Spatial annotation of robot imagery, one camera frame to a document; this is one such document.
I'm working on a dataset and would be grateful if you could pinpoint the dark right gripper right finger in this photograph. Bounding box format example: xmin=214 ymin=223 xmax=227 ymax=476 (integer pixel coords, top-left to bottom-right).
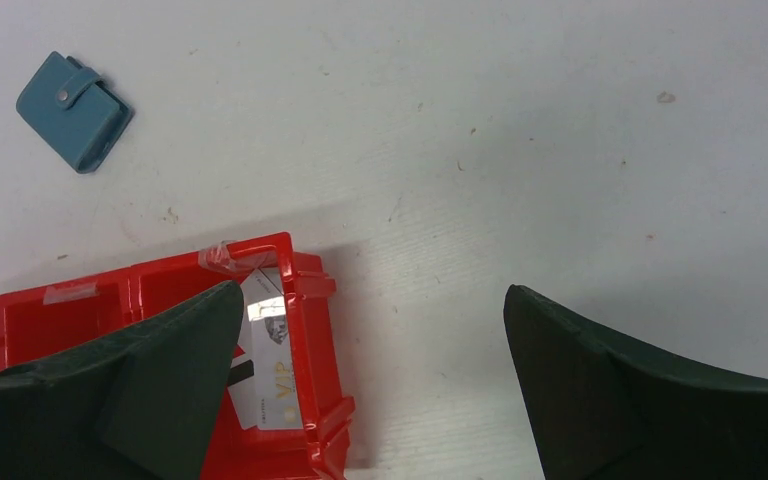
xmin=503 ymin=285 xmax=768 ymax=479

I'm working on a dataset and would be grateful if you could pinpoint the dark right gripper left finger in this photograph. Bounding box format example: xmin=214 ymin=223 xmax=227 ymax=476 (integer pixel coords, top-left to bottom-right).
xmin=0 ymin=281 xmax=244 ymax=479

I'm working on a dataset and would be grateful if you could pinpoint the blue leather card holder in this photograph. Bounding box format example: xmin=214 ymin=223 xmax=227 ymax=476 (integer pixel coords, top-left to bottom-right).
xmin=16 ymin=51 xmax=134 ymax=174

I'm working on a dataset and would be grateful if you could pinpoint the white VIP card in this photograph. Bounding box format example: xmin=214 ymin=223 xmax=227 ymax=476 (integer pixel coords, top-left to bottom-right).
xmin=227 ymin=268 xmax=302 ymax=431

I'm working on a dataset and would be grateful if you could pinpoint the red plastic compartment tray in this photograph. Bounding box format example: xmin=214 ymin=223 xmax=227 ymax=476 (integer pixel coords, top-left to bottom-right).
xmin=0 ymin=232 xmax=355 ymax=479

